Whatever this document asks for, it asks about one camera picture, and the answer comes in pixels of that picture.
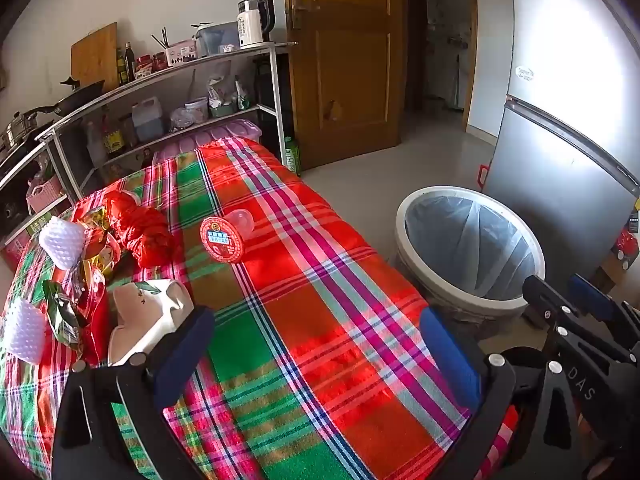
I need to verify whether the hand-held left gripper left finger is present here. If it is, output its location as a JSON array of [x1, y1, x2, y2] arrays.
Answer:
[[51, 305, 217, 480]]

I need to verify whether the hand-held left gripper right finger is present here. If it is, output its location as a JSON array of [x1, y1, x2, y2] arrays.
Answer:
[[419, 306, 551, 480]]

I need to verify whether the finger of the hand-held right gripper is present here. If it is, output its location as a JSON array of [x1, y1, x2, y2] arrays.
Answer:
[[522, 276, 638, 363], [570, 274, 640, 343]]

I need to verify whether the beige paper packet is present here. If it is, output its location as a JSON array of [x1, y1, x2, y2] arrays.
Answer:
[[107, 280, 195, 367]]

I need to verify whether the white round trash bin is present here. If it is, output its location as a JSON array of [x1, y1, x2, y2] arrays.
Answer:
[[394, 186, 547, 333]]

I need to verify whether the translucent bin liner bag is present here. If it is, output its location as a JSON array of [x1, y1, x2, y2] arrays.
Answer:
[[404, 194, 538, 301]]

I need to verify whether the red-lidded clear plastic cup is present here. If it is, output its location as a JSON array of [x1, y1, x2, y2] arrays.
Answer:
[[200, 208, 254, 264]]

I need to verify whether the red plastic bag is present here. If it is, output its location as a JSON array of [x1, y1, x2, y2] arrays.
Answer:
[[104, 190, 176, 268]]

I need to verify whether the green foil wrapper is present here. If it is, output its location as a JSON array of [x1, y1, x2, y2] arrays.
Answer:
[[42, 280, 93, 351]]

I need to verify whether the yellow gold snack wrapper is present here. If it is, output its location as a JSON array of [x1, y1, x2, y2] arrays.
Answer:
[[70, 207, 122, 281]]

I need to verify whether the white foam fruit net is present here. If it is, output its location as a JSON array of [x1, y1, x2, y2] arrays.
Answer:
[[39, 216, 87, 270], [1, 299, 48, 363]]

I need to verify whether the brown cardboard box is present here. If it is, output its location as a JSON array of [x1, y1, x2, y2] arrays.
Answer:
[[592, 255, 623, 293]]

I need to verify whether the red package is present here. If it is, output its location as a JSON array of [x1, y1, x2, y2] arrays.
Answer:
[[612, 227, 640, 261]]

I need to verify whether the plaid red green blanket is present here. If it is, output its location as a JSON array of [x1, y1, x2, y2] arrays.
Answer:
[[0, 136, 523, 480]]

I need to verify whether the silver refrigerator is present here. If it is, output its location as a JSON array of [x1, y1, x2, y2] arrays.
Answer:
[[482, 0, 640, 286]]

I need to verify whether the green carton box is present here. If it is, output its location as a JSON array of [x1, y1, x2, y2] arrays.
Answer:
[[0, 207, 53, 271]]

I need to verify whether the pink woven basket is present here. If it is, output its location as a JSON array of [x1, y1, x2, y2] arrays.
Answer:
[[26, 175, 65, 215]]

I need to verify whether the green plastic bottle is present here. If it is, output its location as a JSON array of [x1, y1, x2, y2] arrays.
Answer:
[[283, 136, 302, 177]]

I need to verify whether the pink lidded storage box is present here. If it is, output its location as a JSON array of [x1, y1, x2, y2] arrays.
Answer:
[[151, 119, 263, 166]]

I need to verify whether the yellow label sauce bottle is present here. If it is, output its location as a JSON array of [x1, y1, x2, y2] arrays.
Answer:
[[100, 110, 126, 157]]

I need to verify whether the white plastic bottle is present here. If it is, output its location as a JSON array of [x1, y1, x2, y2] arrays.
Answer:
[[85, 120, 106, 168]]

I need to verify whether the clear plastic bag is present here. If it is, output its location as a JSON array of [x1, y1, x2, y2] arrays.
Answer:
[[167, 107, 193, 133]]

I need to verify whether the white plastic jug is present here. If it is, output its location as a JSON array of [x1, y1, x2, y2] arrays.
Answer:
[[131, 96, 165, 142]]

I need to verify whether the white plastic tub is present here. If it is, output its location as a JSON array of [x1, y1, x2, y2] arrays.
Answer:
[[184, 97, 210, 123]]

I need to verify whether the crumpled food bag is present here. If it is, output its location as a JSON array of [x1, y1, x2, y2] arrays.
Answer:
[[207, 75, 240, 108]]

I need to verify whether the white metal shelf rack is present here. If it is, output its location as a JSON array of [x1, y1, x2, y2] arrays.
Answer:
[[37, 40, 299, 206]]

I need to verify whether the steel cooking pot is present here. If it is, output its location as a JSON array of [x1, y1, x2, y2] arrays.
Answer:
[[0, 111, 41, 153]]

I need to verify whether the black frying pan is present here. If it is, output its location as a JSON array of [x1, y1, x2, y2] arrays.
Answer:
[[22, 77, 106, 118]]

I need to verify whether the pink utensil holder box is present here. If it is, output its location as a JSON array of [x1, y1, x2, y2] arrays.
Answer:
[[165, 40, 197, 67]]

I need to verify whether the brown wooden door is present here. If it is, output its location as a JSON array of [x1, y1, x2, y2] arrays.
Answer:
[[282, 0, 405, 172]]

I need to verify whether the wooden cutting board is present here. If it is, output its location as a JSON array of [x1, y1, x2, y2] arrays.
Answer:
[[70, 22, 119, 92]]

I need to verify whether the clear lidded storage container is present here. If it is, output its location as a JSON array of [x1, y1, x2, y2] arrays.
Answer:
[[192, 21, 242, 58]]

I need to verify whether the white electric kettle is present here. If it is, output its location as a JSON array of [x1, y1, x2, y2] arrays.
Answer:
[[237, 0, 276, 50]]

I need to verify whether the long handled mop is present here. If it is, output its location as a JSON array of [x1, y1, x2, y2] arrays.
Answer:
[[447, 55, 466, 111]]

